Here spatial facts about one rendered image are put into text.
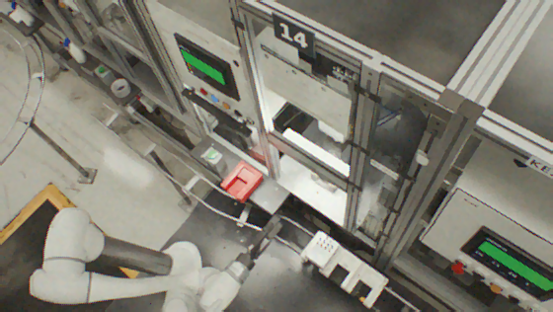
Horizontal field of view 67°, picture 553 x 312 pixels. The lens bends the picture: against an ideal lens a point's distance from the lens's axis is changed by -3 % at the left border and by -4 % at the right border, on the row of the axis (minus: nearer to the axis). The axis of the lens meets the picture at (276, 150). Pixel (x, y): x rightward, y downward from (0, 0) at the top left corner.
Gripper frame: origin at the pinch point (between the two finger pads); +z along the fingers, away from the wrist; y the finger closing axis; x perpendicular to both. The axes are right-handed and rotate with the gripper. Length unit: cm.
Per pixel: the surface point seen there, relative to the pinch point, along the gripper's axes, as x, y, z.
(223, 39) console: 27, 71, 21
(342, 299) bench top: -35, -44, -1
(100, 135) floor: 188, -112, -2
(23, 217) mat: 183, -111, -84
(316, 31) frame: -5, 90, 24
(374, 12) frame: -12, 89, 37
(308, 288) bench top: -19.7, -44.1, -6.1
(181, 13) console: 47, 70, 23
